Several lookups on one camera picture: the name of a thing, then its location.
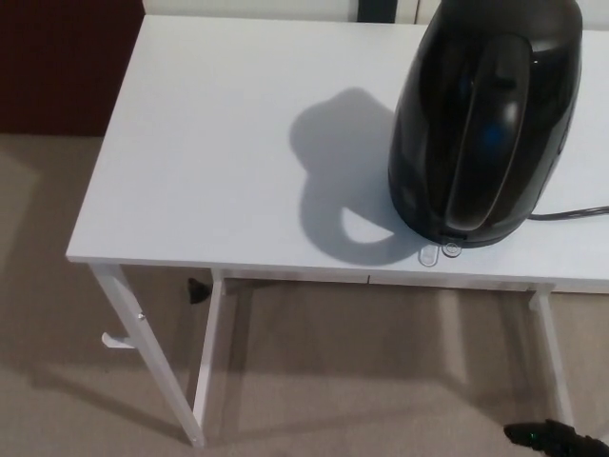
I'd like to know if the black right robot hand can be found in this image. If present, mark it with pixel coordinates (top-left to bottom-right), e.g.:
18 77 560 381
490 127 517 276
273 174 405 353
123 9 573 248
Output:
503 418 609 457

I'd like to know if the kettle base with clear buttons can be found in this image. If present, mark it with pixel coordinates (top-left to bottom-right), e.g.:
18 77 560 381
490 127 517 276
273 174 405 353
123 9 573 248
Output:
407 213 525 268

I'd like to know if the black electric kettle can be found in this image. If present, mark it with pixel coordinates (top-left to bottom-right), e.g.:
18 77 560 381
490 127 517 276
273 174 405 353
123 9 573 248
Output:
386 0 584 248

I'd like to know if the small black floor object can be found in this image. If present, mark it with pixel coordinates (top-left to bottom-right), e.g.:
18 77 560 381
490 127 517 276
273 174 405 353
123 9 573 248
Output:
187 277 211 307

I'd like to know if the white hook on table leg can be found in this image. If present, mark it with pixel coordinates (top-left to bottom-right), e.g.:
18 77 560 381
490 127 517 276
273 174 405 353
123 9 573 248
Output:
100 331 140 354

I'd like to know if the dark red panel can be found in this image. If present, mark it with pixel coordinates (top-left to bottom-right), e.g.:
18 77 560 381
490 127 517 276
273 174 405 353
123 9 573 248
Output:
0 0 146 140

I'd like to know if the black kettle power cable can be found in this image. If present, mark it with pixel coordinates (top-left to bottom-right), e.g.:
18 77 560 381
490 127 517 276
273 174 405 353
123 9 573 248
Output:
528 205 609 222

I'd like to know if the white table with metal frame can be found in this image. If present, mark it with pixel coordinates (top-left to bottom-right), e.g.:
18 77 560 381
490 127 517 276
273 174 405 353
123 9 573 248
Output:
64 13 609 449

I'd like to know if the black cabinet handle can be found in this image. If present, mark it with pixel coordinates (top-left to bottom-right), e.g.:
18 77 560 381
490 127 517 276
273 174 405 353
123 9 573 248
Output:
356 0 398 25

